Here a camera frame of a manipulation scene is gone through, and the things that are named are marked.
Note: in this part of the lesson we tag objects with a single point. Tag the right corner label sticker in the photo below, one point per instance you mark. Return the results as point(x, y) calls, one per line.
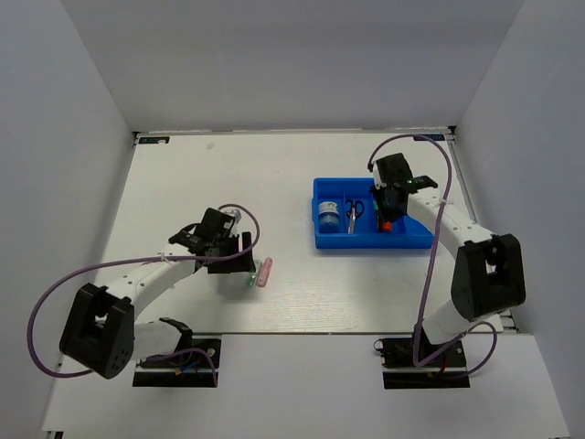
point(433, 137)

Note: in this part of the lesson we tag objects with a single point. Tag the blue glue bottle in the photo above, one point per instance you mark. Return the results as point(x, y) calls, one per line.
point(329, 219)

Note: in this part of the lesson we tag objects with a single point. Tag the blue plastic compartment tray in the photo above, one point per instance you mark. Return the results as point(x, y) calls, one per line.
point(407, 233)

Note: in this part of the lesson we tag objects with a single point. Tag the corner label sticker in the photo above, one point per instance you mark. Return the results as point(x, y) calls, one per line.
point(433, 137)
point(153, 140)

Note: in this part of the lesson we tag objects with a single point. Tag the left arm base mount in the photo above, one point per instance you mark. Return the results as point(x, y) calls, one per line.
point(195, 369)

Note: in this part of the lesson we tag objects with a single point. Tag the green transparent eraser case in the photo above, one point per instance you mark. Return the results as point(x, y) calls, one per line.
point(252, 279)

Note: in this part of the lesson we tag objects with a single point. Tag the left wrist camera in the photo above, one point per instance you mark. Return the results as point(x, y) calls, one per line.
point(235, 214)

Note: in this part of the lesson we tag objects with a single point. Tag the pink eraser case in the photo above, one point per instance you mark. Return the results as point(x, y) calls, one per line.
point(264, 273)

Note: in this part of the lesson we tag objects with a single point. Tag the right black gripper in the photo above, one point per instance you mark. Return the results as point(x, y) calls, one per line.
point(387, 214)

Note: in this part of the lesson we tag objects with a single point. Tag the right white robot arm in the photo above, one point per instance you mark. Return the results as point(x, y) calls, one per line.
point(488, 275)

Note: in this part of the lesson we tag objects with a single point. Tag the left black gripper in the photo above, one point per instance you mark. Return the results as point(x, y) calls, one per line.
point(241, 262)

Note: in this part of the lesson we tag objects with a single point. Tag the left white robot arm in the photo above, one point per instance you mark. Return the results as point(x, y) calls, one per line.
point(102, 332)

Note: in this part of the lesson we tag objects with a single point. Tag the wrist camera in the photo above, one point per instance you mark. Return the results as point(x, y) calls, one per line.
point(378, 181)
point(235, 214)

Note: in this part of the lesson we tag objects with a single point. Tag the black handled scissors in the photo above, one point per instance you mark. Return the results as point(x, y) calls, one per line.
point(354, 210)

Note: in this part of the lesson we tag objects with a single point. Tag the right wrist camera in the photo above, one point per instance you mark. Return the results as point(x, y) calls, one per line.
point(378, 181)

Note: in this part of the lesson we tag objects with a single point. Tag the left corner label sticker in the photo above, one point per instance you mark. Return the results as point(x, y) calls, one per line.
point(153, 140)

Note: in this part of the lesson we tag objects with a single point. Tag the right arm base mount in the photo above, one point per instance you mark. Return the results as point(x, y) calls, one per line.
point(447, 371)

